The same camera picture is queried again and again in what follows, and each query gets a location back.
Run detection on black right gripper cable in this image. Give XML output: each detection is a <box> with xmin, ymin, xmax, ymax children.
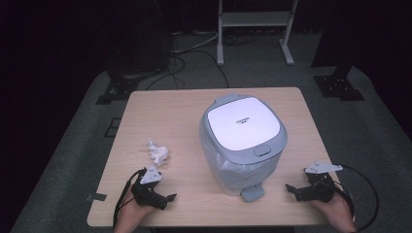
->
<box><xmin>333</xmin><ymin>163</ymin><xmax>380</xmax><ymax>232</ymax></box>

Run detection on white metal stand frame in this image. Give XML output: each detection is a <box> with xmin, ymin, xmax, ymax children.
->
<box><xmin>216</xmin><ymin>0</ymin><xmax>299</xmax><ymax>67</ymax></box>

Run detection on white floor cable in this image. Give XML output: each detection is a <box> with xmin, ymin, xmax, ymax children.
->
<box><xmin>171</xmin><ymin>30</ymin><xmax>222</xmax><ymax>54</ymax></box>

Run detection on black floor cables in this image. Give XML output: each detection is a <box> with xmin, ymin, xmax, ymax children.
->
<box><xmin>145</xmin><ymin>33</ymin><xmax>231</xmax><ymax>91</ymax></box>

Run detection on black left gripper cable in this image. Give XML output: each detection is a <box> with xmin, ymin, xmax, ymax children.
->
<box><xmin>112</xmin><ymin>168</ymin><xmax>148</xmax><ymax>228</ymax></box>

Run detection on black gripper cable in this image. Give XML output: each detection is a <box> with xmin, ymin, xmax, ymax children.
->
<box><xmin>333</xmin><ymin>163</ymin><xmax>380</xmax><ymax>232</ymax></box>
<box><xmin>112</xmin><ymin>168</ymin><xmax>148</xmax><ymax>228</ymax></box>

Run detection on clear plastic bin liner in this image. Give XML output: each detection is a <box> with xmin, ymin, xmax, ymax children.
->
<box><xmin>199</xmin><ymin>129</ymin><xmax>283</xmax><ymax>196</ymax></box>

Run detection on grey tape strip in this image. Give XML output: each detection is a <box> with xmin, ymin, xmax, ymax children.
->
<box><xmin>86</xmin><ymin>192</ymin><xmax>108</xmax><ymax>202</ymax></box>

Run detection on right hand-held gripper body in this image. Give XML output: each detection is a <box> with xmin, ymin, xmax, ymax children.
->
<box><xmin>295</xmin><ymin>161</ymin><xmax>344</xmax><ymax>204</ymax></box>

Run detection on black stand base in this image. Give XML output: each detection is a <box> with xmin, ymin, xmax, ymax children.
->
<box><xmin>95</xmin><ymin>69</ymin><xmax>141</xmax><ymax>106</ymax></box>
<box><xmin>313</xmin><ymin>65</ymin><xmax>365</xmax><ymax>102</ymax></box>

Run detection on grey white pedal trash can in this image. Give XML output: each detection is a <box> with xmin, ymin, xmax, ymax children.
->
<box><xmin>198</xmin><ymin>93</ymin><xmax>289</xmax><ymax>203</ymax></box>

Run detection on white tissue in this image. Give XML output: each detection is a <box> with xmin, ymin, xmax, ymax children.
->
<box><xmin>147</xmin><ymin>139</ymin><xmax>170</xmax><ymax>167</ymax></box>

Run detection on person's right hand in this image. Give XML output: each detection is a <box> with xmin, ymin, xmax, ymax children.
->
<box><xmin>310</xmin><ymin>191</ymin><xmax>358</xmax><ymax>233</ymax></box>

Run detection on person's left hand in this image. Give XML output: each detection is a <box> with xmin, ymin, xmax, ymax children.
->
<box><xmin>113</xmin><ymin>192</ymin><xmax>157</xmax><ymax>233</ymax></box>

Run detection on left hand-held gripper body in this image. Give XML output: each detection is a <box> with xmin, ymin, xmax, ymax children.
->
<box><xmin>130</xmin><ymin>164</ymin><xmax>168</xmax><ymax>211</ymax></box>

